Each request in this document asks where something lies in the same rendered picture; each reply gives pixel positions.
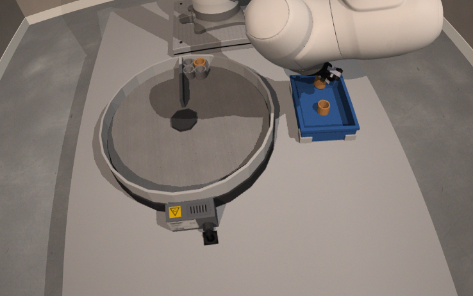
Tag grey metal bushing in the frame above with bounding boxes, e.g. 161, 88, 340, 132
183, 65, 195, 80
183, 58, 195, 68
194, 65, 207, 80

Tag blue plastic crate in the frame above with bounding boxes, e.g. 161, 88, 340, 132
289, 74, 360, 144

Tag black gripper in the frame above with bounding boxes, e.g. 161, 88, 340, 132
308, 62, 343, 84

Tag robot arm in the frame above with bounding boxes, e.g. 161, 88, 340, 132
179, 0, 444, 76

